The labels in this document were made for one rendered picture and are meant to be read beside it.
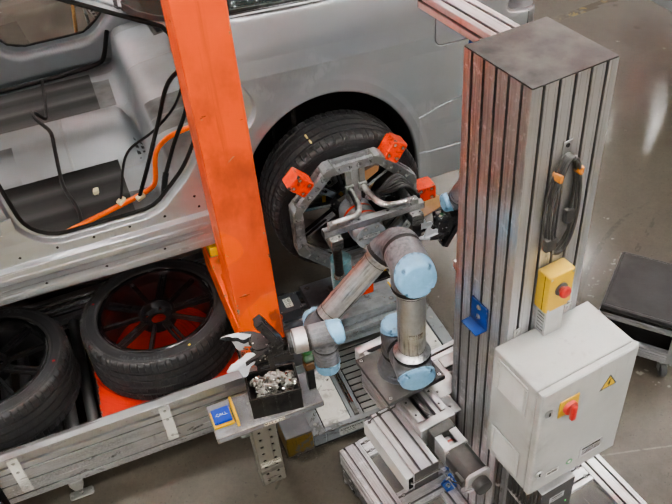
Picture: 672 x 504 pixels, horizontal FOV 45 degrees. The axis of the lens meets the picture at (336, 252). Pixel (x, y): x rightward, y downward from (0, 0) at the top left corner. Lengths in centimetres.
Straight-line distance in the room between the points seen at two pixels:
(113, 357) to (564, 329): 187
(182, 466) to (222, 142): 162
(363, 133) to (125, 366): 134
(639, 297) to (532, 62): 206
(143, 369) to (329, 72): 140
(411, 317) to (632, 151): 317
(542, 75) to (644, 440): 219
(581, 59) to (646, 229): 285
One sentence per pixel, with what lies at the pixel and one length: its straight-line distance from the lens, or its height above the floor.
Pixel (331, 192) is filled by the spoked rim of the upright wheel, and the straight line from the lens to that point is 333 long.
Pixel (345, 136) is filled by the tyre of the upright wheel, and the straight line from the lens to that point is 320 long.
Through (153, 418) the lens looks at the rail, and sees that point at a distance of 340.
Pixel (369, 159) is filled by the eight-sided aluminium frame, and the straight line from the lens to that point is 318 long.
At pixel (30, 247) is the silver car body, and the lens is 332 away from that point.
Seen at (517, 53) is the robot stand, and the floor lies 203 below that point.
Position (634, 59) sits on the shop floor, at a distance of 629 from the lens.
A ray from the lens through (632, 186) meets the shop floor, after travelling 500.
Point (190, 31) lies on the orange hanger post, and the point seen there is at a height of 194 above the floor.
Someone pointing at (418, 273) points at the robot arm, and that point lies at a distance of 219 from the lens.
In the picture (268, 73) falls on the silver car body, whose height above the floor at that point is 146.
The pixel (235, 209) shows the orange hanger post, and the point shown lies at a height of 130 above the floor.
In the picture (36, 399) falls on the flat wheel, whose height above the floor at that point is 49.
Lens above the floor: 293
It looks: 41 degrees down
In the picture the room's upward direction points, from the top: 6 degrees counter-clockwise
